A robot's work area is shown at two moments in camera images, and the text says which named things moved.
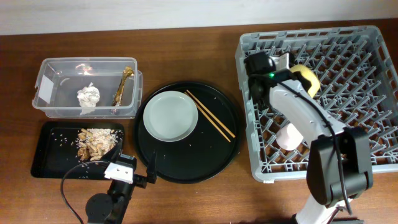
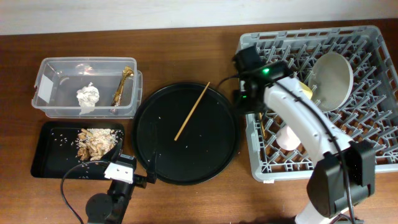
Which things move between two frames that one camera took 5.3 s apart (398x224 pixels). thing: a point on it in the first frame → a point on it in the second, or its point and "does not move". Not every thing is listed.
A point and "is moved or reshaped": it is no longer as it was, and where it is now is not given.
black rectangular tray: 56,150 does not move
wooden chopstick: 199,107 → 261,120
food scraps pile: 94,143 does not move
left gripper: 141,181 does not move
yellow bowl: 310,76 is moved or reshaped
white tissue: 88,96 does not move
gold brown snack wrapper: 128,72 does not move
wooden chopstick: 211,114 → 185,127
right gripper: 295,74 → 243,106
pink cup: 288,137 does not move
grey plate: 170,116 → 331,78
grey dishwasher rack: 358,81 does not move
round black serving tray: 204,152 does not move
